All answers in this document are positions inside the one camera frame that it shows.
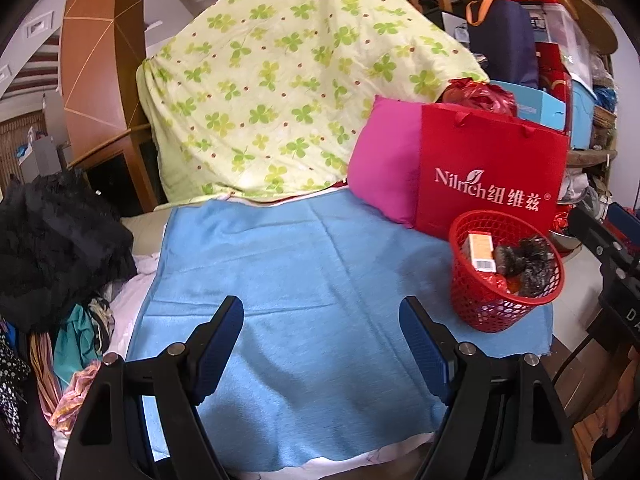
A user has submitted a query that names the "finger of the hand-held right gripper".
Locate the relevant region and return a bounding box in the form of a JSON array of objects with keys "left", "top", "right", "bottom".
[
  {"left": 606, "top": 202, "right": 640, "bottom": 250},
  {"left": 567, "top": 206, "right": 637, "bottom": 275}
]

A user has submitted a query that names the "person's right hand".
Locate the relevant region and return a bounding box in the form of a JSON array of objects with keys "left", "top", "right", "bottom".
[{"left": 596, "top": 354, "right": 640, "bottom": 442}]

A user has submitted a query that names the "metal bowl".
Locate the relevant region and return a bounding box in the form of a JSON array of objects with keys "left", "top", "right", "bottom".
[{"left": 547, "top": 227, "right": 583, "bottom": 256}]

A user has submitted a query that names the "clover print quilt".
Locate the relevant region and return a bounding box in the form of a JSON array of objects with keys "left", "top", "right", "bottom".
[{"left": 136, "top": 0, "right": 491, "bottom": 206}]

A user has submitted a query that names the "red paper bag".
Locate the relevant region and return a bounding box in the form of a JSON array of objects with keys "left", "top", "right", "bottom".
[{"left": 414, "top": 102, "right": 571, "bottom": 248}]

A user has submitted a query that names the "clear plastic storage box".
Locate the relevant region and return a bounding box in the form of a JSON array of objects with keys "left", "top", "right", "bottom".
[{"left": 525, "top": 2, "right": 591, "bottom": 81}]

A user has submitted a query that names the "light blue cardboard box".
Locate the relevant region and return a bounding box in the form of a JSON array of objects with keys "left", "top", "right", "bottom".
[{"left": 490, "top": 80, "right": 568, "bottom": 133}]

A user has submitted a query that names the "pink pillow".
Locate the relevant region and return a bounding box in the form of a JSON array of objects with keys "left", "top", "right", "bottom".
[{"left": 347, "top": 96, "right": 426, "bottom": 228}]

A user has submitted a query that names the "red gift box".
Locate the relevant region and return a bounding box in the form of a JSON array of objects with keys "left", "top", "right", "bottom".
[{"left": 535, "top": 42, "right": 573, "bottom": 106}]

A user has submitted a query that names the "black polka dot cloth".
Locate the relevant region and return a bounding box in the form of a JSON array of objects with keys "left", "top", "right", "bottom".
[{"left": 0, "top": 330, "right": 31, "bottom": 446}]

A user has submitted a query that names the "blue plastic bin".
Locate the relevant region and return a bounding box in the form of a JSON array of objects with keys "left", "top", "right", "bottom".
[{"left": 570, "top": 80, "right": 598, "bottom": 151}]

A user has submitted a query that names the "teal cloth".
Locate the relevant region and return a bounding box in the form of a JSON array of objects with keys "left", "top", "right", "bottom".
[{"left": 52, "top": 305, "right": 108, "bottom": 386}]

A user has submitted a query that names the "brown wooden cabinet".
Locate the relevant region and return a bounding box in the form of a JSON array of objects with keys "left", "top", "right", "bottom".
[{"left": 60, "top": 0, "right": 166, "bottom": 216}]

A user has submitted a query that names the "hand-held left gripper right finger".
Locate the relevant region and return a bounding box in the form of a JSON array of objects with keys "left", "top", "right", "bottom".
[{"left": 399, "top": 295, "right": 586, "bottom": 480}]

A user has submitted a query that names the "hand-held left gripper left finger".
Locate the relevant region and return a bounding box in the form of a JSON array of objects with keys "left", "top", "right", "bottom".
[{"left": 59, "top": 295, "right": 246, "bottom": 480}]

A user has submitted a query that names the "pink floral cloth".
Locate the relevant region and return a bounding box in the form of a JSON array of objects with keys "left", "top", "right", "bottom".
[{"left": 50, "top": 360, "right": 106, "bottom": 433}]

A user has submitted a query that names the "round wooden tabletop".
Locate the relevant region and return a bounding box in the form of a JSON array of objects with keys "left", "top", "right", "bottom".
[{"left": 460, "top": 0, "right": 618, "bottom": 56}]

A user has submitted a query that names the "wicker basket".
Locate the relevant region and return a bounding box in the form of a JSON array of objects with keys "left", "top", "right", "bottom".
[{"left": 592, "top": 105, "right": 618, "bottom": 131}]

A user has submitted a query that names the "black plastic bag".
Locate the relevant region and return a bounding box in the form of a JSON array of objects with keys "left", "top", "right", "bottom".
[{"left": 492, "top": 235, "right": 557, "bottom": 298}]

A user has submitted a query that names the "grey box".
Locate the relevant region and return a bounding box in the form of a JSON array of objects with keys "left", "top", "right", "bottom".
[{"left": 17, "top": 135, "right": 61, "bottom": 176}]

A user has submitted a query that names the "light blue towel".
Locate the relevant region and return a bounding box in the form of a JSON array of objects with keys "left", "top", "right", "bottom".
[{"left": 125, "top": 192, "right": 555, "bottom": 473}]

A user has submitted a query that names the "black cable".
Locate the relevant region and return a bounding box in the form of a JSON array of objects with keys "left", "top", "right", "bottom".
[{"left": 552, "top": 327, "right": 601, "bottom": 378}]

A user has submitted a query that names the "red plastic mesh basket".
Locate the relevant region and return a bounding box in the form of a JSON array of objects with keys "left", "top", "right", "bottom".
[{"left": 448, "top": 210, "right": 566, "bottom": 333}]

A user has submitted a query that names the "dark red plastic bag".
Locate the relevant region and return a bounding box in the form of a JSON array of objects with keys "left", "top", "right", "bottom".
[{"left": 442, "top": 78, "right": 518, "bottom": 117}]

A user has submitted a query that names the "orange and white box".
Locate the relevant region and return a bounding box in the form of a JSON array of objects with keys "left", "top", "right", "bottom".
[{"left": 460, "top": 232, "right": 498, "bottom": 273}]

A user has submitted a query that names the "navy bag with orange handle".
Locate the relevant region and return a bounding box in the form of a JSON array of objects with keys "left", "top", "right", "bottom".
[{"left": 465, "top": 0, "right": 541, "bottom": 91}]

